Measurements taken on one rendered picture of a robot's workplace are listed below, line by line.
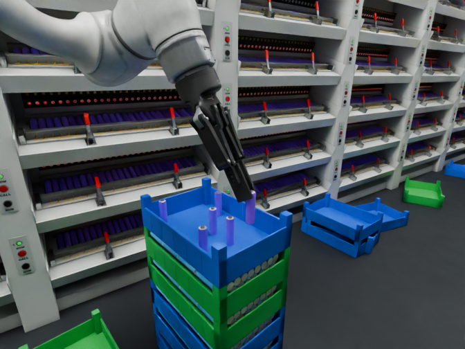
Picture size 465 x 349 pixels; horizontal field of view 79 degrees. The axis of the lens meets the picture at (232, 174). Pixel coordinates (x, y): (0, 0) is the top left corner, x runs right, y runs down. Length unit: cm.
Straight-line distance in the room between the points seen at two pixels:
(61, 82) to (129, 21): 42
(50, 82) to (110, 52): 36
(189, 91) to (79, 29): 21
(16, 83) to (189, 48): 54
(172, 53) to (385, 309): 103
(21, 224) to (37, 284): 20
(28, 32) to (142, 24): 16
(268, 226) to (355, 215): 93
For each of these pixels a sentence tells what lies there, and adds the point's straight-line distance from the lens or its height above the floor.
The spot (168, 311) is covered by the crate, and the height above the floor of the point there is 20.
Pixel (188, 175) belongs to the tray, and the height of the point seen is 38.
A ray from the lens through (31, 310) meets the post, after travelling 114.
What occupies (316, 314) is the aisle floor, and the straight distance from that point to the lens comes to 109.
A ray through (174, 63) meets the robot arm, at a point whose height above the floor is 77.
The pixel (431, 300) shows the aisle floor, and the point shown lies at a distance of 130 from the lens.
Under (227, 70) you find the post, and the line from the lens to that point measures 108.
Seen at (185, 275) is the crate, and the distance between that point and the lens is 63.
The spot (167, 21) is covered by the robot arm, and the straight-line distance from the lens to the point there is 50.
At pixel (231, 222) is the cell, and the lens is 60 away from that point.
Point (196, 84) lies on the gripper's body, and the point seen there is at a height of 74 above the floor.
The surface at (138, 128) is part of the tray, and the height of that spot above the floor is 58.
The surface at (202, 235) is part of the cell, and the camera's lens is 57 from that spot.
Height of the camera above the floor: 75
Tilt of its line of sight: 19 degrees down
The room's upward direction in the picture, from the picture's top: straight up
